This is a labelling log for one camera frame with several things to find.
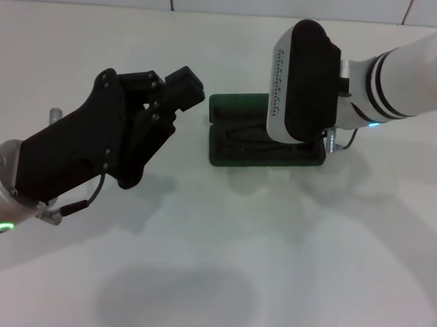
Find white black wrist camera box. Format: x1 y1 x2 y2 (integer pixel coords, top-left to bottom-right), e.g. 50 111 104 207
265 16 346 146

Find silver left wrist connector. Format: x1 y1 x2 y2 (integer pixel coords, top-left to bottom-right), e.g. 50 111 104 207
48 107 64 125

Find black glasses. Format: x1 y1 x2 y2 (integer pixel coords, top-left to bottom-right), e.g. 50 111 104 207
221 122 316 156

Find green glasses case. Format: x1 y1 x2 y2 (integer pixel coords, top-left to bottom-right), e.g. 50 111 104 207
206 92 329 171

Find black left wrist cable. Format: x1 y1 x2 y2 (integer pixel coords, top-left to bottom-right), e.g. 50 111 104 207
35 169 109 228

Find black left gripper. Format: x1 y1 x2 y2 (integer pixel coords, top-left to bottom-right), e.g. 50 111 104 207
14 65 179 210

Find right wrist cable silver plug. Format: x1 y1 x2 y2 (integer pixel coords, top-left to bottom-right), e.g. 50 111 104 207
325 125 359 156

